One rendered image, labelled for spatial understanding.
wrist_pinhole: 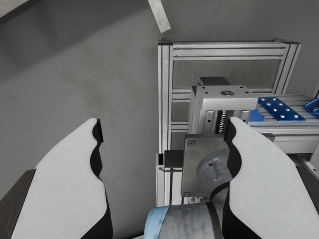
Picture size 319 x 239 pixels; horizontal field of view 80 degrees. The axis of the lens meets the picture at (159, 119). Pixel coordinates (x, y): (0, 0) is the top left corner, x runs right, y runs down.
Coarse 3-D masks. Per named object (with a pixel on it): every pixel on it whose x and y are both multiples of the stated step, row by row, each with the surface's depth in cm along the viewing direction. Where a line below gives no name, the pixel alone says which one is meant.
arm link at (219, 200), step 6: (222, 192) 41; (216, 198) 42; (222, 198) 40; (210, 204) 39; (216, 204) 39; (222, 204) 38; (210, 210) 37; (216, 210) 37; (222, 210) 37; (210, 216) 36; (216, 216) 36; (222, 216) 36; (216, 222) 35; (216, 228) 34; (216, 234) 34
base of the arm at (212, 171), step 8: (216, 152) 49; (224, 152) 48; (208, 160) 48; (216, 160) 47; (224, 160) 46; (200, 168) 49; (208, 168) 48; (216, 168) 46; (224, 168) 45; (200, 176) 49; (208, 176) 46; (216, 176) 45; (224, 176) 44; (200, 184) 50; (208, 184) 46; (216, 184) 44; (224, 184) 42; (208, 192) 46; (216, 192) 43
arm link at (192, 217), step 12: (180, 204) 41; (192, 204) 40; (204, 204) 39; (156, 216) 38; (168, 216) 37; (180, 216) 37; (192, 216) 36; (204, 216) 36; (156, 228) 36; (168, 228) 35; (180, 228) 35; (192, 228) 35; (204, 228) 35
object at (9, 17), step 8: (0, 0) 61; (8, 0) 61; (16, 0) 61; (24, 0) 61; (32, 0) 62; (40, 0) 66; (0, 8) 62; (8, 8) 62; (16, 8) 62; (24, 8) 66; (0, 16) 63; (8, 16) 65; (16, 16) 70; (0, 24) 70
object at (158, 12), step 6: (150, 0) 51; (156, 0) 51; (150, 6) 52; (156, 6) 52; (156, 12) 53; (162, 12) 53; (156, 18) 53; (162, 18) 53; (162, 24) 54; (168, 24) 54; (162, 30) 55
